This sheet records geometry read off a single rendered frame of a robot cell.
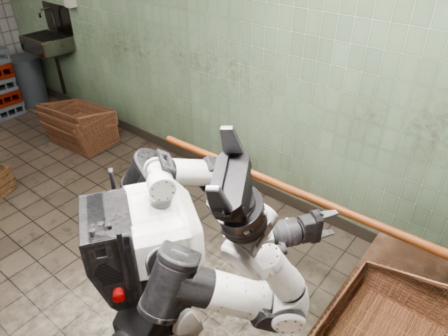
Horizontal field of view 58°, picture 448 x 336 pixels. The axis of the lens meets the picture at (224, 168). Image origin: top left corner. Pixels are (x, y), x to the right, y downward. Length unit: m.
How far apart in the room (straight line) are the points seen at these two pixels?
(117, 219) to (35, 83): 4.23
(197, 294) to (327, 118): 2.05
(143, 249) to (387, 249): 1.50
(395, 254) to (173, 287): 1.51
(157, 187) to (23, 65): 4.22
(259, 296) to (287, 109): 2.10
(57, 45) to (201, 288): 3.85
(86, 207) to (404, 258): 1.60
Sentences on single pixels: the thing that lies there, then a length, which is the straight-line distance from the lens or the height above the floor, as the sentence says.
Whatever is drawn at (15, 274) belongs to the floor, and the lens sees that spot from 3.07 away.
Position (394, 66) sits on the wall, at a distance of 2.51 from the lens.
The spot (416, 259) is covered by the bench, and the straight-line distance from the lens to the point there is 2.24.
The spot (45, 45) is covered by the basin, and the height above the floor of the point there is 0.86.
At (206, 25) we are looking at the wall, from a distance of 3.16.
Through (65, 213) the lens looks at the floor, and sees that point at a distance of 3.41.
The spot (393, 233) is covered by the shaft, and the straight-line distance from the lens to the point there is 1.36.
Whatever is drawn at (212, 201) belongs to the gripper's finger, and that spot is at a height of 1.70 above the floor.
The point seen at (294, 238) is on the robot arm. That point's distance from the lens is 1.25.
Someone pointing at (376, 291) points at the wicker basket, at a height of 0.59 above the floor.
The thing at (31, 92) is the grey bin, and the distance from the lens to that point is 5.21.
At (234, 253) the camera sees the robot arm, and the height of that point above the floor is 1.51.
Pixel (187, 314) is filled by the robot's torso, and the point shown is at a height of 1.00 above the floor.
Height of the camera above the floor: 2.06
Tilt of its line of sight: 34 degrees down
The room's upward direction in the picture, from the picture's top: straight up
